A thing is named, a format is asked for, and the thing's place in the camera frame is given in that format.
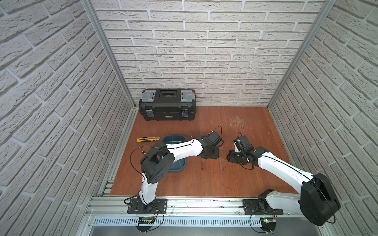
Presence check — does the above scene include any small clear triangle ruler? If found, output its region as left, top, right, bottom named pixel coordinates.
left=219, top=159, right=228, bottom=172

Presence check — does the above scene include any teal plastic storage box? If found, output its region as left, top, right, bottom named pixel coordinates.
left=162, top=135, right=187, bottom=173

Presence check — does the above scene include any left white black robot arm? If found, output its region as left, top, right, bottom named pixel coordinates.
left=138, top=132, right=224, bottom=206

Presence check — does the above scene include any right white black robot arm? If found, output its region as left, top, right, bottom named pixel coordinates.
left=226, top=147, right=341, bottom=226

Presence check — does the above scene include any yellow black utility knife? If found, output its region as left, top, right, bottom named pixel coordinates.
left=136, top=137, right=160, bottom=143

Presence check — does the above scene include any black plastic toolbox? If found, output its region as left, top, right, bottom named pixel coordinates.
left=138, top=88, right=196, bottom=121

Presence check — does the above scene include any right controller board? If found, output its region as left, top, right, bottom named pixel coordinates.
left=260, top=218, right=276, bottom=234

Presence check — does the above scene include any controller board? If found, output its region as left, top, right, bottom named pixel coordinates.
left=136, top=217, right=156, bottom=233
left=260, top=218, right=276, bottom=234

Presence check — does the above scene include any left controller board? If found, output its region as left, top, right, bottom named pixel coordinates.
left=136, top=217, right=156, bottom=233

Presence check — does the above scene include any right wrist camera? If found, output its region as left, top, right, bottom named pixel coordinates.
left=233, top=136, right=254, bottom=154

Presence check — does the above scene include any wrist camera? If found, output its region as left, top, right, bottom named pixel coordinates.
left=206, top=131, right=224, bottom=147
left=233, top=136, right=254, bottom=154

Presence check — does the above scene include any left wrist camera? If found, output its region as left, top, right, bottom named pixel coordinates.
left=206, top=131, right=224, bottom=147

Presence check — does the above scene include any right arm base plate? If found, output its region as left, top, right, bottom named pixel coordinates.
left=242, top=199, right=284, bottom=215

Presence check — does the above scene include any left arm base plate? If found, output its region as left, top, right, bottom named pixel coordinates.
left=127, top=198, right=168, bottom=214

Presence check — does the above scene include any aluminium front rail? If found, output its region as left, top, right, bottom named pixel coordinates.
left=84, top=196, right=328, bottom=219

